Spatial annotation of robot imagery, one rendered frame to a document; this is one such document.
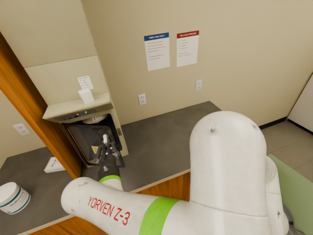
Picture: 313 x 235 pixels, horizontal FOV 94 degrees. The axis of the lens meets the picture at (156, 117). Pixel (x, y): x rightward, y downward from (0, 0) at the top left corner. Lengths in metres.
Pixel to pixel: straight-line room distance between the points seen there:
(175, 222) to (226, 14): 1.56
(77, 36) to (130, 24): 0.54
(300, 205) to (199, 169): 0.65
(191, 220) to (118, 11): 1.21
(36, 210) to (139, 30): 1.39
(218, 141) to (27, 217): 1.23
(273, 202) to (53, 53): 1.02
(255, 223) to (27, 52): 0.91
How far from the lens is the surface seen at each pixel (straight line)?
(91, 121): 1.02
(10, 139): 1.75
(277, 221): 0.64
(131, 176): 1.13
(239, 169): 0.24
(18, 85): 0.93
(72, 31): 0.82
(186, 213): 0.28
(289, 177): 0.87
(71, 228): 1.41
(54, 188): 1.33
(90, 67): 0.85
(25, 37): 0.87
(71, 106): 0.87
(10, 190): 1.30
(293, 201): 0.87
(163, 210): 0.30
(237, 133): 0.25
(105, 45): 1.26
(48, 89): 0.92
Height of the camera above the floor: 1.88
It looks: 38 degrees down
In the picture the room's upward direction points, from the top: 6 degrees counter-clockwise
